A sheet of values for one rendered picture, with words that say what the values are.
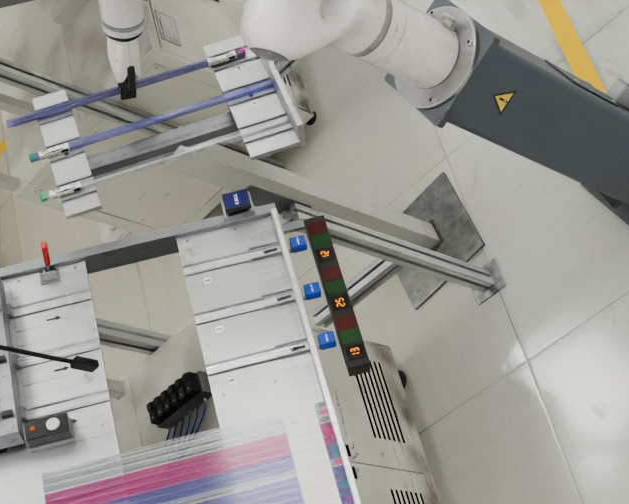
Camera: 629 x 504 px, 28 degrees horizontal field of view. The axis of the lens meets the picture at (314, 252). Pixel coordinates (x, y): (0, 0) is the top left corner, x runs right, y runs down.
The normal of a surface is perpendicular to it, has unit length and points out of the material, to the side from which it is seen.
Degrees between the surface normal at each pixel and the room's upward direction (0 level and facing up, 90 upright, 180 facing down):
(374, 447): 90
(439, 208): 0
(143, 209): 90
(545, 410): 0
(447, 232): 0
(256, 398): 44
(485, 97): 90
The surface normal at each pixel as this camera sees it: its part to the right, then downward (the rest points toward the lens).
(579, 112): 0.47, 0.55
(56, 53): -0.72, -0.22
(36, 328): -0.06, -0.55
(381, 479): 0.66, -0.55
